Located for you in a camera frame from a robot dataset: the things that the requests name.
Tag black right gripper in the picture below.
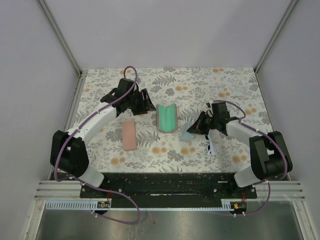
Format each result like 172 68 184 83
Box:
186 110 219 136

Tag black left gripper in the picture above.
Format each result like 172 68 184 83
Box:
126 88 156 116

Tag white frame sunglasses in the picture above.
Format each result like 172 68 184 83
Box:
204 130 217 156

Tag beige glasses case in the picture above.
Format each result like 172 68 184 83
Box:
156 103 178 133

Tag pink glasses case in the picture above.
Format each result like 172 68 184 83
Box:
121 120 137 152

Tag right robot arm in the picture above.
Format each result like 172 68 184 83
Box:
187 111 293 198

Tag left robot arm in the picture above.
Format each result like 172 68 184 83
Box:
50 78 156 198

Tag floral tablecloth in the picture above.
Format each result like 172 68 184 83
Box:
75 67 273 173

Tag steel floor panel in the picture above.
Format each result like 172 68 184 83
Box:
36 201 318 240

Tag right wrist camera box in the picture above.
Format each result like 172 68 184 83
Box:
211 102 230 119

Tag left aluminium frame post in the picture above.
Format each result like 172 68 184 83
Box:
37 0 83 77

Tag aluminium frame post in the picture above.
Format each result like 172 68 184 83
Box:
37 0 83 77
253 0 300 75

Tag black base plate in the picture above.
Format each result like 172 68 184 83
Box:
74 171 258 201

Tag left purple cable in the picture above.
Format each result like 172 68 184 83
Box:
53 65 142 225

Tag aluminium front rail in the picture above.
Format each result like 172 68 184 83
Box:
34 180 305 212

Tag white slotted cable duct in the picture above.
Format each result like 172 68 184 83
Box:
45 200 111 211

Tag right aluminium frame post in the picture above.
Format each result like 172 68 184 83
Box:
253 0 300 75

